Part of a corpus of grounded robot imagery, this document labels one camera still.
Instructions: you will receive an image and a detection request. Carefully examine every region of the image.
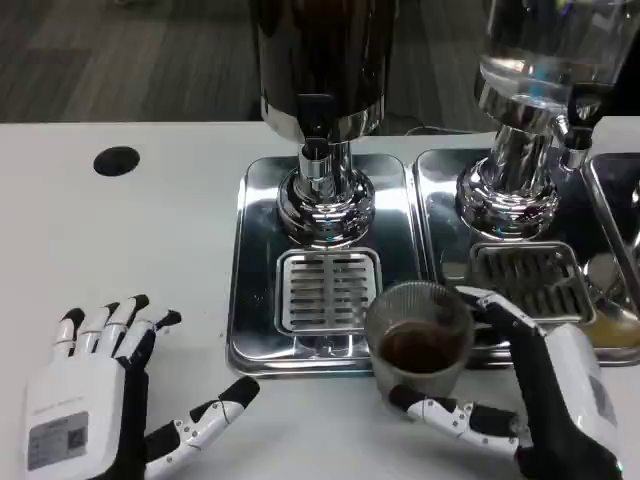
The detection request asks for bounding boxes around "black dispenser tap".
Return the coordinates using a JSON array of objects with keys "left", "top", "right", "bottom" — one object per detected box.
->
[
  {"left": 564, "top": 82, "right": 609, "bottom": 151},
  {"left": 298, "top": 94, "right": 335, "bottom": 145}
]

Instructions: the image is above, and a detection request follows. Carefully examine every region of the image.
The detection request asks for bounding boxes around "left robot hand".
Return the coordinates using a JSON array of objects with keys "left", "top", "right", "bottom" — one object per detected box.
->
[{"left": 22, "top": 293, "right": 261, "bottom": 480}]

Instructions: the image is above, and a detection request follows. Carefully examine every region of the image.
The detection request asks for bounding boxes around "clear ribbed glass cup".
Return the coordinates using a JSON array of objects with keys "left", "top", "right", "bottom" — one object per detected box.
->
[{"left": 364, "top": 280, "right": 475, "bottom": 409}]

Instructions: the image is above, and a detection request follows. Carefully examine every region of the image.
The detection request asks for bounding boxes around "black round cable grommet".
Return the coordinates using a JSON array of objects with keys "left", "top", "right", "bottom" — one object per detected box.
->
[{"left": 92, "top": 145, "right": 141, "bottom": 177}]

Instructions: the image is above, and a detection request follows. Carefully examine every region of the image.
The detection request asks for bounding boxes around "steel drip tray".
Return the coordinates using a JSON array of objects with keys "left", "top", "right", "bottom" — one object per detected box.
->
[
  {"left": 581, "top": 152, "right": 640, "bottom": 311},
  {"left": 412, "top": 148, "right": 640, "bottom": 369},
  {"left": 225, "top": 155, "right": 435, "bottom": 379}
]

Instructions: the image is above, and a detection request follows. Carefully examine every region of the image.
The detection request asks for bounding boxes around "slotted steel drip grid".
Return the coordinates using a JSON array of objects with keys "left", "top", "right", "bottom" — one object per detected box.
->
[
  {"left": 468, "top": 242, "right": 597, "bottom": 321},
  {"left": 276, "top": 248, "right": 384, "bottom": 335}
]

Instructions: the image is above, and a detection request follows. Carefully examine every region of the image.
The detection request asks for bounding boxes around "clear drink dispenser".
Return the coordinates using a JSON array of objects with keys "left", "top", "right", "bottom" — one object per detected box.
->
[{"left": 455, "top": 0, "right": 637, "bottom": 244}]

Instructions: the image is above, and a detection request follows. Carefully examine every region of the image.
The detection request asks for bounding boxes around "dark drink dispenser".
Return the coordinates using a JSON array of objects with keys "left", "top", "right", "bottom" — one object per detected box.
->
[{"left": 254, "top": 0, "right": 389, "bottom": 249}]

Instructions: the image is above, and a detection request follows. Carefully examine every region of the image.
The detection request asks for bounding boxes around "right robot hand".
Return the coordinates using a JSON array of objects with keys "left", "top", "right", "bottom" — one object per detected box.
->
[{"left": 388, "top": 284, "right": 624, "bottom": 480}]

